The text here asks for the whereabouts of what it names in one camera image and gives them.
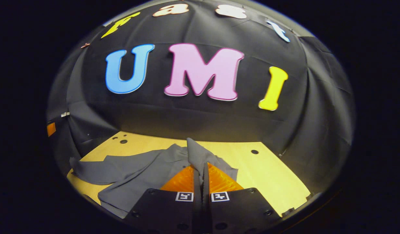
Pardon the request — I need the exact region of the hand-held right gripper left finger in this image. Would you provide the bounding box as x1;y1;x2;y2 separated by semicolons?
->
123;164;202;234

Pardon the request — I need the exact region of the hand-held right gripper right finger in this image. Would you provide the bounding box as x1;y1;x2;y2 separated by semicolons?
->
202;162;283;234

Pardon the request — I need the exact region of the grey shirt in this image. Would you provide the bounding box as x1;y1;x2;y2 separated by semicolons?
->
69;138;239;219

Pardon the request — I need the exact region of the black backdrop cloth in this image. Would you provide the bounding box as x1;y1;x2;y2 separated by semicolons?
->
47;0;356;195

